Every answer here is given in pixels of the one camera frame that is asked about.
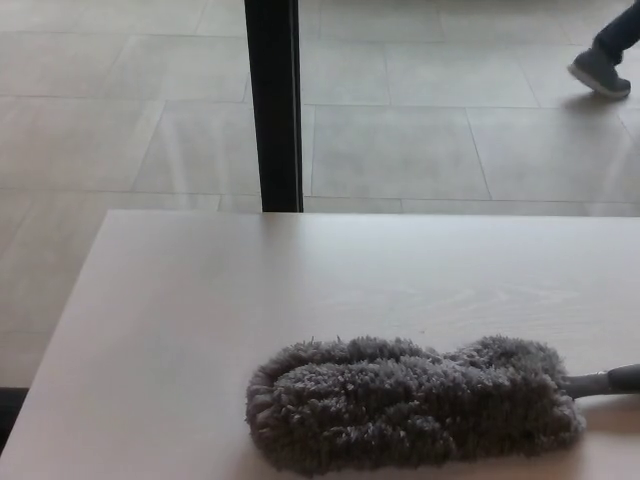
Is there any dark trouser leg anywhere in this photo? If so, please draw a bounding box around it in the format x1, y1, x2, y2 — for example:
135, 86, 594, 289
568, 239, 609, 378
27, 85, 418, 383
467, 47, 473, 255
593, 0, 640, 65

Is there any black window frame post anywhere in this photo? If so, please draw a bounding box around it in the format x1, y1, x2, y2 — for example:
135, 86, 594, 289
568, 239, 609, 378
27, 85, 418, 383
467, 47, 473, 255
244, 0, 305, 214

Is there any grey sneaker shoe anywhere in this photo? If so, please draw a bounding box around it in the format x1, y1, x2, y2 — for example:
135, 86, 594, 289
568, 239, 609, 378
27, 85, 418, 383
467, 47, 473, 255
567, 41, 632, 99

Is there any grey fluffy microfibre duster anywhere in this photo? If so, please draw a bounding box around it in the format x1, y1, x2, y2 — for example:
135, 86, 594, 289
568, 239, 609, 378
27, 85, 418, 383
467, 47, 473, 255
244, 334, 640, 474

